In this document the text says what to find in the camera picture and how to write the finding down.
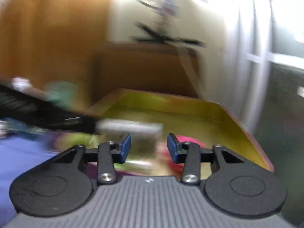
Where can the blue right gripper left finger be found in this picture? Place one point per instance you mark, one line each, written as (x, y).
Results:
(123, 148)

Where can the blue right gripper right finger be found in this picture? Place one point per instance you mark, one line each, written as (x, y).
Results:
(175, 148)

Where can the wooden panel door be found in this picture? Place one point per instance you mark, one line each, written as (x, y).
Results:
(48, 40)

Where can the pink macaron biscuit tin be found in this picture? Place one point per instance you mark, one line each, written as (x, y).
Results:
(208, 122)

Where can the teal plastic cup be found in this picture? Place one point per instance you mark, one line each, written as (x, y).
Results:
(60, 93)

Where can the brown wooden chair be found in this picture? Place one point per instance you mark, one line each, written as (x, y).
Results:
(149, 67)

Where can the blue patterned tablecloth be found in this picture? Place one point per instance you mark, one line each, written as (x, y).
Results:
(39, 181)

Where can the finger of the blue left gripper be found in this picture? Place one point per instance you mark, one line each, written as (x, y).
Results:
(116, 126)

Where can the black tape cross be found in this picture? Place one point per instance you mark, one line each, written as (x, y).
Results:
(158, 38)

